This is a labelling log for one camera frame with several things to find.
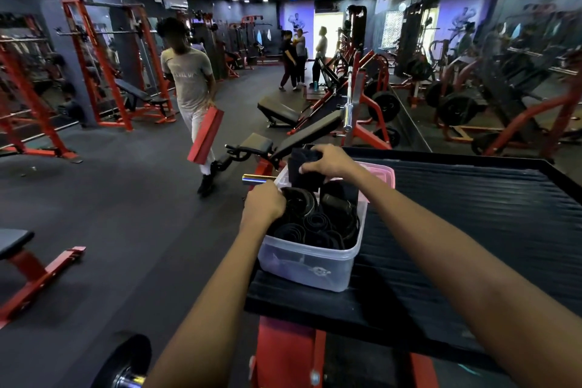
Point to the red floor bench frame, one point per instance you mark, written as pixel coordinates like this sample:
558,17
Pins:
18,240

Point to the chrome curl bar black plates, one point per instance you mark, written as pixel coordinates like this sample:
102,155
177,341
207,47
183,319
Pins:
125,358

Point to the clear plastic container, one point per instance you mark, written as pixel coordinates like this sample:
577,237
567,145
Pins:
309,269

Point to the black weight stack machine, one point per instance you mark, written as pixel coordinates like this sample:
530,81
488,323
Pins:
209,49

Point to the person's left hand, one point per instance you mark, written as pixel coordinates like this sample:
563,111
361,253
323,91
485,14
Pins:
263,203

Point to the red power rack with bench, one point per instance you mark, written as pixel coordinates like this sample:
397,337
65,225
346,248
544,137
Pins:
118,96

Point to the red rectangular pad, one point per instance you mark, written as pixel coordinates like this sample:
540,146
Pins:
205,135

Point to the white air conditioner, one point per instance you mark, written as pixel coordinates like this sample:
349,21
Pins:
175,3

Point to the person's right hand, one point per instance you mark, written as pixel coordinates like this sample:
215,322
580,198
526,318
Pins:
334,162

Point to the black low bench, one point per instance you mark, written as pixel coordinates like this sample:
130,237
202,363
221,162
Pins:
277,109

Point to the black ribbed platform tray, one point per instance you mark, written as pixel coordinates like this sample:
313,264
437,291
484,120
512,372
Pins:
477,219

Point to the person's right forearm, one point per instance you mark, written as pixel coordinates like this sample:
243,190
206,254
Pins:
477,274

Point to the chrome barbell sleeve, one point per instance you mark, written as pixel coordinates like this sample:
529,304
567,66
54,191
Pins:
348,110

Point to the pink plastic lid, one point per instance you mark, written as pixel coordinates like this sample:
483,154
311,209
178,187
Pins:
382,174

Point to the large wall mirror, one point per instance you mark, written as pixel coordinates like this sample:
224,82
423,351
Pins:
500,60

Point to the person's left forearm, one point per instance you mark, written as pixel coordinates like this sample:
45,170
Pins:
204,319

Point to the short chrome bar end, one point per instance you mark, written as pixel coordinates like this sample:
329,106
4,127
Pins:
257,179

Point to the red plate-loaded machine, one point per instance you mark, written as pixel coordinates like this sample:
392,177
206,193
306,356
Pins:
363,106

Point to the red squat rack frame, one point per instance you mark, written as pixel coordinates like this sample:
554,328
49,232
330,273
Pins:
27,96

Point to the purple bodybuilder wall mural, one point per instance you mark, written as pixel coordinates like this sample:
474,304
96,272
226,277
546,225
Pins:
295,15

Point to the black weight plate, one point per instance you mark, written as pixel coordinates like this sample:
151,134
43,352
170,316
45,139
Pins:
385,106

